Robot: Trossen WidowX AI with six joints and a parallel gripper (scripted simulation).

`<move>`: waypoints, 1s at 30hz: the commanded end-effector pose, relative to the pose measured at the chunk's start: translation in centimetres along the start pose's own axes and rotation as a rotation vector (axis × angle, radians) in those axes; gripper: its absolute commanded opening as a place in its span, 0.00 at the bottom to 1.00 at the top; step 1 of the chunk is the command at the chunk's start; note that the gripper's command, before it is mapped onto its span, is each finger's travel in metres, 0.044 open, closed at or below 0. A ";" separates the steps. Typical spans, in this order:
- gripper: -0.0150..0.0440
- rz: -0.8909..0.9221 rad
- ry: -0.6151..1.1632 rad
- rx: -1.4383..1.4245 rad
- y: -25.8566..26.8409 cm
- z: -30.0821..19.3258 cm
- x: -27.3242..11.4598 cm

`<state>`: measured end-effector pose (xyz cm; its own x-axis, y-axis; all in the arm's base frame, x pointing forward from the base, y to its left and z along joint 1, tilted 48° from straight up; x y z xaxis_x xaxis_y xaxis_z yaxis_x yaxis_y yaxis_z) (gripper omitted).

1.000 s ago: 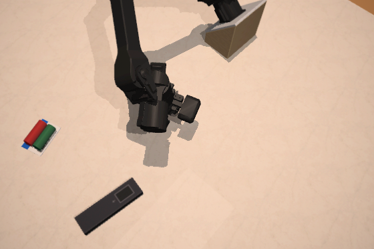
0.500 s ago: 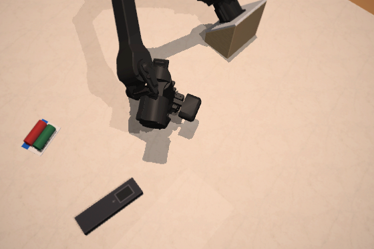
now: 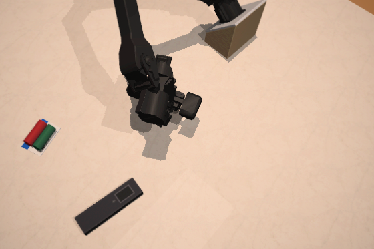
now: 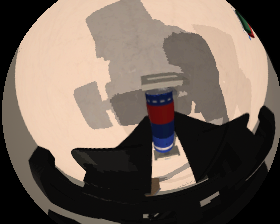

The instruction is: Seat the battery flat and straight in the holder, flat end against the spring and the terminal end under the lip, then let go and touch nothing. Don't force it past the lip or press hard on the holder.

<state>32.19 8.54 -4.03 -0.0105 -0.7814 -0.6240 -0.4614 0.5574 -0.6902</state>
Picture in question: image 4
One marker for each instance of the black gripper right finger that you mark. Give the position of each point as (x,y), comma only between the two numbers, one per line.
(203,141)

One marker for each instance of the blue and red battery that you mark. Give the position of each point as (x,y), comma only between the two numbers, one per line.
(161,113)

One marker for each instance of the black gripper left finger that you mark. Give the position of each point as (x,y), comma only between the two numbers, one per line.
(132,156)

